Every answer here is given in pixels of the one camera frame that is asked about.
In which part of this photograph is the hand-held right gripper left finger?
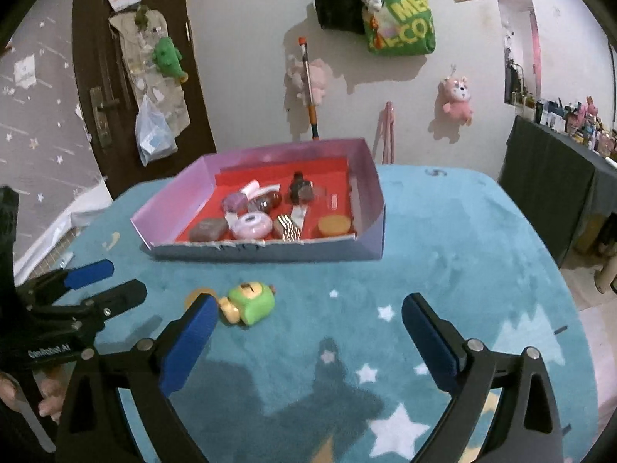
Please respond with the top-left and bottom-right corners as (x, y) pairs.
(55, 294), (220, 463)

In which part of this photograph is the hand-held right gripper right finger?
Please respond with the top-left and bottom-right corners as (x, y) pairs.
(401, 293), (565, 463)

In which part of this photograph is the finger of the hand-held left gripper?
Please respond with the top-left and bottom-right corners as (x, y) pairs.
(29, 279), (148, 335)
(17, 259), (115, 302)

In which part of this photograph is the green and yellow toy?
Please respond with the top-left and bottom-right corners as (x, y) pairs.
(218, 282), (277, 327)

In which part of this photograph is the lavender round device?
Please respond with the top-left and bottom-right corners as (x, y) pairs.
(231, 211), (273, 240)

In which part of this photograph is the purple nail polish bottle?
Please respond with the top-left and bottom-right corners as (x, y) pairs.
(222, 180), (262, 214)

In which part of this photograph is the amber round disc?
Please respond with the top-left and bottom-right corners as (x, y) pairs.
(317, 215), (352, 237)

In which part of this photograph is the purple cardboard box red lining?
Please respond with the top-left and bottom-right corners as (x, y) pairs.
(130, 138), (386, 262)

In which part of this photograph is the dark nail polish bottle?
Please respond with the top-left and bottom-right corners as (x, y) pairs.
(288, 171), (315, 204)

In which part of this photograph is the person's left hand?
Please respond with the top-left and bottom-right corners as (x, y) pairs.
(0, 372), (64, 426)

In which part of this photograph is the teal star rug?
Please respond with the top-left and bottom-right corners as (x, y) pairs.
(62, 164), (596, 463)

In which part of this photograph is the clear plastic bag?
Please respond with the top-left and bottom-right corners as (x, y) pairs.
(135, 94), (178, 168)

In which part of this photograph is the dark brown door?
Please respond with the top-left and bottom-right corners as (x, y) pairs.
(72, 0), (217, 201)

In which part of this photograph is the dark cloth covered table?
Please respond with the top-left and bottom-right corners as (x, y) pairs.
(498, 115), (617, 268)

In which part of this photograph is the hanging pocket organizer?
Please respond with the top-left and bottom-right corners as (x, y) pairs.
(108, 7), (191, 140)

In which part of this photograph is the green plush toy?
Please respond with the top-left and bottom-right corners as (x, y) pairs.
(152, 36), (190, 83)

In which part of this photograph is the pink bear plush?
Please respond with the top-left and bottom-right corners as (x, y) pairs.
(438, 75), (474, 126)

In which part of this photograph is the row of small bottles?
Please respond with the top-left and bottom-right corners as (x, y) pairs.
(512, 91), (617, 160)

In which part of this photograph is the orange and white stick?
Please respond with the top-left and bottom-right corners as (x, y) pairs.
(298, 36), (322, 142)

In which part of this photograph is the pale pink plush toy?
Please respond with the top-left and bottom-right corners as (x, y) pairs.
(287, 58), (333, 105)

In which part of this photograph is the pink curtain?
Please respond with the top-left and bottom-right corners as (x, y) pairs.
(528, 10), (541, 102)

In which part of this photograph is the green tote bag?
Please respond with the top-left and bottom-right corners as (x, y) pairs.
(361, 0), (437, 56)

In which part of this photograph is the brass door handle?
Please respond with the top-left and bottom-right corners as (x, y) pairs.
(89, 86), (120, 149)

